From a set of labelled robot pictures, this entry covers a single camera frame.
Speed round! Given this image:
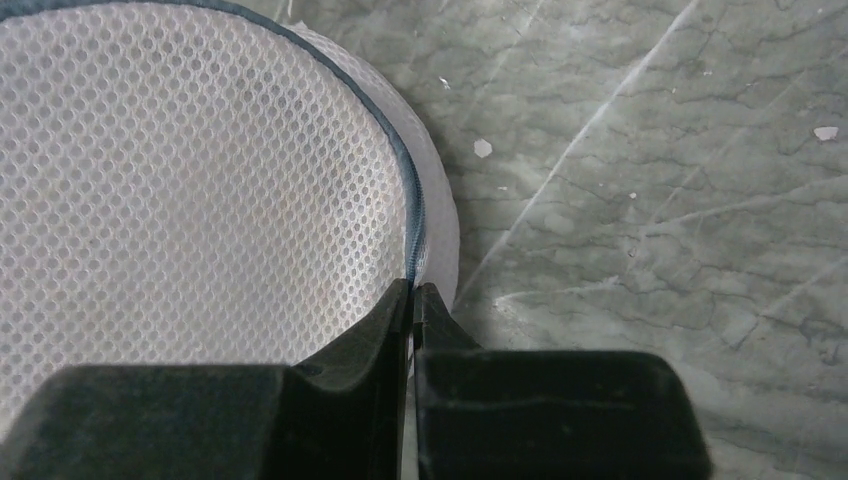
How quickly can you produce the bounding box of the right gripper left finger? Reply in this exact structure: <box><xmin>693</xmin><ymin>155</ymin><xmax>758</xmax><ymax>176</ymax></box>
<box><xmin>1</xmin><ymin>280</ymin><xmax>411</xmax><ymax>479</ymax></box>

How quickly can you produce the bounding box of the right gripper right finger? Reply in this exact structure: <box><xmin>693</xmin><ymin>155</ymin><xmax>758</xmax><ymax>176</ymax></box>
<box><xmin>412</xmin><ymin>284</ymin><xmax>713</xmax><ymax>479</ymax></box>

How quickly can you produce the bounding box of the white cylindrical mesh laundry bag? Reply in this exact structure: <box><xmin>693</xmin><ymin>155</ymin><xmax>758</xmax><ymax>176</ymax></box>
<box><xmin>1</xmin><ymin>1</ymin><xmax>459</xmax><ymax>430</ymax></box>

